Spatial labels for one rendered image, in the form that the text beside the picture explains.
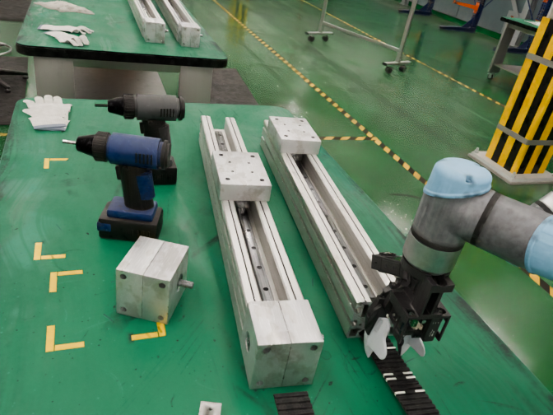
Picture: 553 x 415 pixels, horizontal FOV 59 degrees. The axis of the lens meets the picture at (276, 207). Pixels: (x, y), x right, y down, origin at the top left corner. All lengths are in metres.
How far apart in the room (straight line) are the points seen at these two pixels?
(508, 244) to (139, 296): 0.55
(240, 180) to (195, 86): 1.53
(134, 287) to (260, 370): 0.24
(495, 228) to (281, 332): 0.33
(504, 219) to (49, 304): 0.71
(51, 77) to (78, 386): 1.87
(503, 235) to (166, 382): 0.51
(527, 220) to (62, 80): 2.15
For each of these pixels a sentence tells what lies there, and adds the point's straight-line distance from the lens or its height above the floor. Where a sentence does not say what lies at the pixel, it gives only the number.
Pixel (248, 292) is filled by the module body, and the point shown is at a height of 0.86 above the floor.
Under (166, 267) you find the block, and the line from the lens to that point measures 0.82.
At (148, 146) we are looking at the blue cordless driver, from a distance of 0.94.
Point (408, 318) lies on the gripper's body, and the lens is 0.73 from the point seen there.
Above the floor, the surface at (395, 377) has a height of 0.80.
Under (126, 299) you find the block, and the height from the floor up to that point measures 0.82.
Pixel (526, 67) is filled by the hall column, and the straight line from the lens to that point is 4.04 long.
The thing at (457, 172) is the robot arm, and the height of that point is 1.15.
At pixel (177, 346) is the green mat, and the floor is 0.78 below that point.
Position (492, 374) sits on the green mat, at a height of 0.78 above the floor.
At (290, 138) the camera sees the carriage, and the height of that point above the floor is 0.90.
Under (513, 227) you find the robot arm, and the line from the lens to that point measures 0.65.
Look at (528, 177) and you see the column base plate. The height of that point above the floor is 0.04.
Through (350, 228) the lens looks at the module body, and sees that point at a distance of 1.04.
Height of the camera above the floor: 1.39
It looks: 30 degrees down
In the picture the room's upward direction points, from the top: 10 degrees clockwise
